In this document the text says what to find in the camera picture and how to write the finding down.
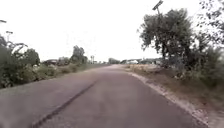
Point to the low distant buildings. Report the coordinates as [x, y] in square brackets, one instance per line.
[138, 61]

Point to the distant tree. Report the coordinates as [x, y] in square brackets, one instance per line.
[78, 55]

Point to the grey asphalt road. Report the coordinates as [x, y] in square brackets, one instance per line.
[110, 103]

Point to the large green tree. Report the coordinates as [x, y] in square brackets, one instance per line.
[170, 36]

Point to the dry dirt verge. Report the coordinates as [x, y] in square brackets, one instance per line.
[180, 90]

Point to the street lamp pole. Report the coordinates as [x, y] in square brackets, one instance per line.
[157, 6]
[7, 33]

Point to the dense green roadside bushes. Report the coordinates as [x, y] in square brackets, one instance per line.
[20, 68]

